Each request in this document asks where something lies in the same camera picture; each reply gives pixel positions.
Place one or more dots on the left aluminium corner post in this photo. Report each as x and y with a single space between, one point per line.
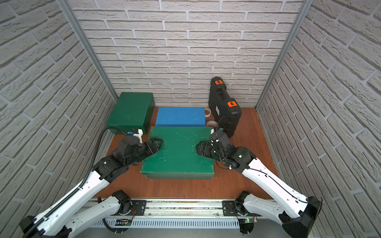
80 33

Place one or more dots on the aluminium corner post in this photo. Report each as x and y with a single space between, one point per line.
305 7
80 33

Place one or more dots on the blue shoebox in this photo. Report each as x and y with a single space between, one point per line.
180 117

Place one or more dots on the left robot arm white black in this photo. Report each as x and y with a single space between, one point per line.
62 219

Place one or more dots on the green shoebox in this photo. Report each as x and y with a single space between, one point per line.
133 110
177 158

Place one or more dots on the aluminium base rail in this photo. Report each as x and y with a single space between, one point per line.
191 213

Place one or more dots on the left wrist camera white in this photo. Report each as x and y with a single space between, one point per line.
137 133

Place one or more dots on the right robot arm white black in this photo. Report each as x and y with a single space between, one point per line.
295 212

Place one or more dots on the right aluminium corner post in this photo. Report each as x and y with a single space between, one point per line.
305 7

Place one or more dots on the black tool case orange latches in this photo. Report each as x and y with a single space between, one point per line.
225 109

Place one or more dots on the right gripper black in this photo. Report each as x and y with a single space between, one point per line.
201 144

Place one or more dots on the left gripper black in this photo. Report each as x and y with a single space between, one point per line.
148 147

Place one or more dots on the white tape roll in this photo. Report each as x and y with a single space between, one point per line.
208 112

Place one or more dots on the green shoebox front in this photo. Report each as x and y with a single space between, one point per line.
177 158

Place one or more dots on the grey duct tape roll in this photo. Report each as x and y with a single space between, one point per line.
211 124

